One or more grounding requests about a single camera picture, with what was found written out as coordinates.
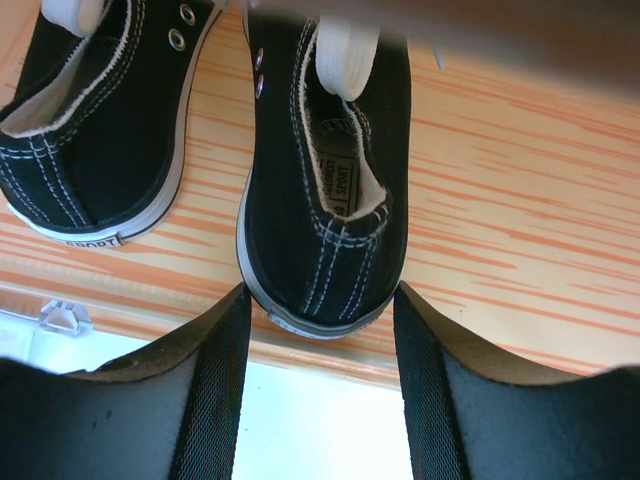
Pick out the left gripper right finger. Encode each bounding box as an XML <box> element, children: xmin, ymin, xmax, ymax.
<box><xmin>393</xmin><ymin>284</ymin><xmax>639</xmax><ymax>479</ymax></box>

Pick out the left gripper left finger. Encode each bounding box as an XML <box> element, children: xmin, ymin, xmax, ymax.
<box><xmin>1</xmin><ymin>284</ymin><xmax>250</xmax><ymax>479</ymax></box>

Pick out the black canvas sneaker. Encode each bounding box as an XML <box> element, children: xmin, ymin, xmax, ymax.
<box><xmin>1</xmin><ymin>0</ymin><xmax>226</xmax><ymax>249</ymax></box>
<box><xmin>236</xmin><ymin>1</ymin><xmax>412</xmax><ymax>339</ymax></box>

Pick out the wooden two-shelf shoe cabinet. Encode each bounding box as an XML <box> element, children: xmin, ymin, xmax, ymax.
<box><xmin>1</xmin><ymin>10</ymin><xmax>639</xmax><ymax>375</ymax></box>

